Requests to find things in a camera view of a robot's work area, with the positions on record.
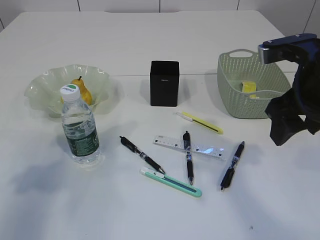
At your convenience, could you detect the black square pen holder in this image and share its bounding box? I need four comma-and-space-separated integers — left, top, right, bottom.
149, 60, 180, 107

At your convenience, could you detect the yellow utility knife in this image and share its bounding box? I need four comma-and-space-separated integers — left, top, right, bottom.
176, 111, 224, 135

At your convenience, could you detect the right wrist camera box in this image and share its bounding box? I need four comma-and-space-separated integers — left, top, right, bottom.
257, 33, 320, 64

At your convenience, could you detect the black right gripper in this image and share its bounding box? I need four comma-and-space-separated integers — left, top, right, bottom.
264, 91, 320, 147

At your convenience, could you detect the clear plastic water bottle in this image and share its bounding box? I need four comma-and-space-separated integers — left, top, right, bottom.
60, 83, 100, 164

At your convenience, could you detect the black pen left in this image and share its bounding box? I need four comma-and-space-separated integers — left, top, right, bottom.
120, 136, 166, 174

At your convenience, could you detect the black pen middle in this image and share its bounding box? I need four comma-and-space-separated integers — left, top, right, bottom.
182, 131, 194, 185

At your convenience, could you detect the blue black pen right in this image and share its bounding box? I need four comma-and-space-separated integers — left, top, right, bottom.
220, 141, 245, 191

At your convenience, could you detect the teal utility knife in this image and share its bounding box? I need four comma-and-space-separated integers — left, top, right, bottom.
140, 167, 202, 198

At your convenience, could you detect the clear plastic ruler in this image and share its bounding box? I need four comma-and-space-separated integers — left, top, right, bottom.
153, 135, 226, 161

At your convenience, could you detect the green woven plastic basket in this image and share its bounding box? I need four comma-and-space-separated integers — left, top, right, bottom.
217, 49, 291, 119

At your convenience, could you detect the yellow pear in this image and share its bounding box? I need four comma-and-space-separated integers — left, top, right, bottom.
71, 76, 93, 106

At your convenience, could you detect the green wavy glass plate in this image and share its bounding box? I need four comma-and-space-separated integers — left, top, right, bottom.
24, 64, 114, 117

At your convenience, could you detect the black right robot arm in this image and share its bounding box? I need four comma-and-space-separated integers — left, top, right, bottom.
258, 33, 320, 146

